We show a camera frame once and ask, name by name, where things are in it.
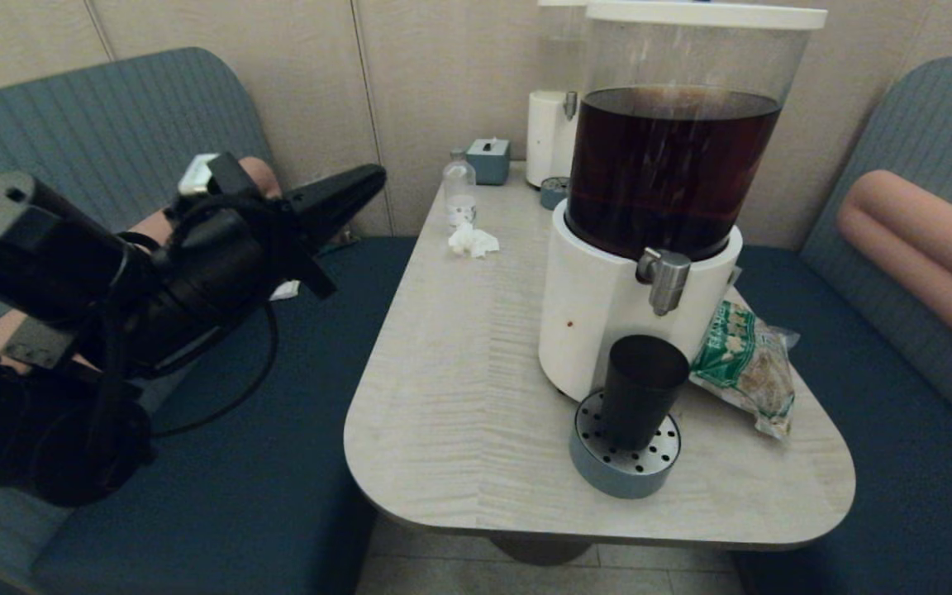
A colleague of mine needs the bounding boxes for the black plastic cup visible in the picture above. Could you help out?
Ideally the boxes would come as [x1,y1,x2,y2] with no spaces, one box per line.
[600,334,691,451]

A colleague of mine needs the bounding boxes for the pink bolster cushion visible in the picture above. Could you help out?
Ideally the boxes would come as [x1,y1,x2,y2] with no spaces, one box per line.
[837,169,952,374]
[0,156,283,373]

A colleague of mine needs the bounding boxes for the clear plastic bottle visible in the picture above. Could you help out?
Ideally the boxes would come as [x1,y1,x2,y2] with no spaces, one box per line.
[443,150,478,228]

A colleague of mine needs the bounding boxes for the crumpled white tissue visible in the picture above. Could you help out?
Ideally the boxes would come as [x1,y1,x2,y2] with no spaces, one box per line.
[448,221,501,259]

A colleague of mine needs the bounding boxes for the blue-grey tissue box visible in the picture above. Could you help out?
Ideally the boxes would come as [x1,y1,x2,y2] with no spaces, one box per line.
[467,137,512,186]

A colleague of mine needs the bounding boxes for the empty white drink dispenser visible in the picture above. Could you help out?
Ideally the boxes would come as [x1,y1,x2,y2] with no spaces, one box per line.
[526,0,601,189]

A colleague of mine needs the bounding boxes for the teal bench sofa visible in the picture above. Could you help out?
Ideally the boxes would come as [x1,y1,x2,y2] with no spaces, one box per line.
[728,56,952,595]
[0,47,419,595]

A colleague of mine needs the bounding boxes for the small round drip tray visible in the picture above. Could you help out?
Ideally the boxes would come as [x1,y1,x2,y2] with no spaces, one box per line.
[540,176,574,211]

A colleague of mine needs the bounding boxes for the large dark tea dispenser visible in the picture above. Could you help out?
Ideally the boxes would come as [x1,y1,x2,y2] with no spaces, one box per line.
[537,2,829,402]

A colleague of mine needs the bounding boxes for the round perforated drip tray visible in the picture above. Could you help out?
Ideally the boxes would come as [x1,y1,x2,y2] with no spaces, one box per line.
[569,388,683,499]

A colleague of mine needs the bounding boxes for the green snack bag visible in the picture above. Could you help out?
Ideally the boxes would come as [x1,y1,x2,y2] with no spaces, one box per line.
[688,297,799,440]

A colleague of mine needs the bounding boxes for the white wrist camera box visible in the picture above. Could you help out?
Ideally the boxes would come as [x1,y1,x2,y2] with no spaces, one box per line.
[177,153,221,198]

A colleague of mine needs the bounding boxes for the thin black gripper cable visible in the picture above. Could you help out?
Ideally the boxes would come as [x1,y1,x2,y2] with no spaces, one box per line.
[150,299,280,439]

